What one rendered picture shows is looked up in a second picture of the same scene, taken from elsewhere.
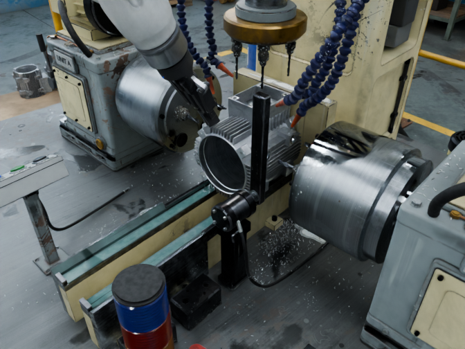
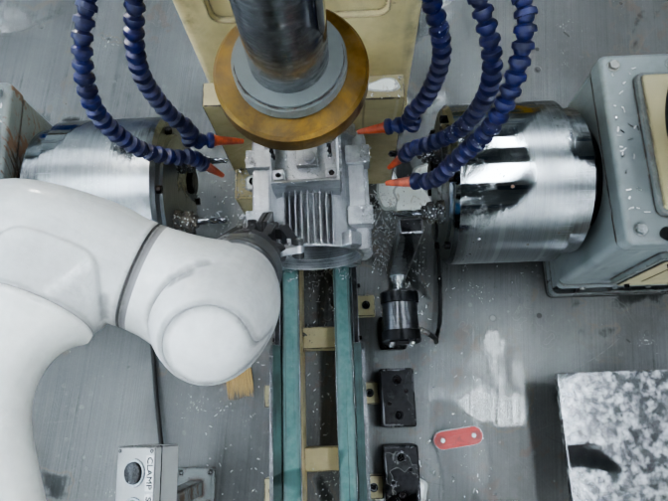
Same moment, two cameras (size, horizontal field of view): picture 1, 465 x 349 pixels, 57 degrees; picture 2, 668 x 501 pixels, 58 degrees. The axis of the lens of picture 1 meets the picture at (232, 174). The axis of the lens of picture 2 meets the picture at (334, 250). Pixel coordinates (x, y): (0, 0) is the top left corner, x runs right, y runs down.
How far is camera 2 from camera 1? 0.74 m
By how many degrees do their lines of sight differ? 43
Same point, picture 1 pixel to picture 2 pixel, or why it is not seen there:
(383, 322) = (579, 283)
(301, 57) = not seen: hidden behind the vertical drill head
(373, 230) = (571, 246)
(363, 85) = (413, 18)
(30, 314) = not seen: outside the picture
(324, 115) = (399, 106)
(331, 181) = (509, 231)
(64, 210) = (114, 420)
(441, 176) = (628, 157)
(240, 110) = (298, 186)
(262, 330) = (468, 363)
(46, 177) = (170, 480)
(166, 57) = not seen: hidden behind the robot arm
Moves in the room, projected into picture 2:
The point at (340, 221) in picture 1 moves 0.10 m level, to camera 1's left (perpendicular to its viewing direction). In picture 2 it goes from (531, 256) to (486, 302)
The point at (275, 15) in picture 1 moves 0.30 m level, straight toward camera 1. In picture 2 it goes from (338, 86) to (529, 294)
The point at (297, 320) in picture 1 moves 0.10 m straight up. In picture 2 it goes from (485, 324) to (497, 316)
